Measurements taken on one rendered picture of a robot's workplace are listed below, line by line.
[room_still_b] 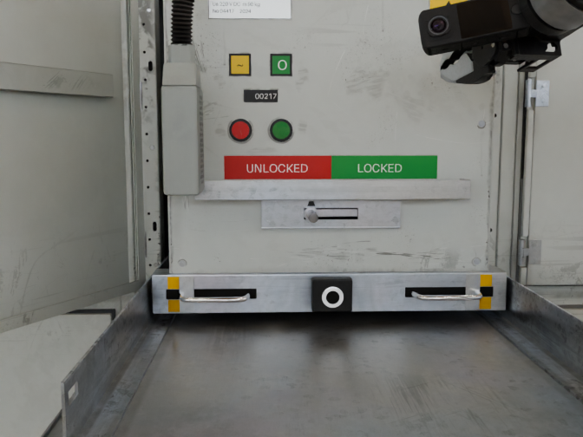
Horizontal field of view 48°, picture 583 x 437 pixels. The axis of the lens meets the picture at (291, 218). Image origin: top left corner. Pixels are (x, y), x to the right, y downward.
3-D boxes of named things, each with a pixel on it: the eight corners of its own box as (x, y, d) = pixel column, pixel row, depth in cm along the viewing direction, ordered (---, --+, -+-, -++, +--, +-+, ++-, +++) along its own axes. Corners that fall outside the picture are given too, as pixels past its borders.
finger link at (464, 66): (475, 96, 88) (517, 70, 79) (436, 96, 86) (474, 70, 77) (473, 74, 88) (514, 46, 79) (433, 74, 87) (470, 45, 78)
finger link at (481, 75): (467, 94, 82) (508, 68, 73) (456, 94, 81) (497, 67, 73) (462, 58, 82) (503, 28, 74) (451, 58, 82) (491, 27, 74)
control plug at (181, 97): (199, 195, 87) (197, 61, 85) (162, 195, 87) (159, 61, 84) (205, 191, 95) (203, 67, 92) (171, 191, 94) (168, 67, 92)
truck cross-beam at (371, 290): (506, 310, 101) (507, 272, 100) (152, 314, 99) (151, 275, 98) (494, 302, 106) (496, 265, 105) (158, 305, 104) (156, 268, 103)
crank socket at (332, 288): (352, 313, 97) (353, 280, 96) (312, 313, 97) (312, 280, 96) (350, 308, 100) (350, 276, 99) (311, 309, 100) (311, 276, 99)
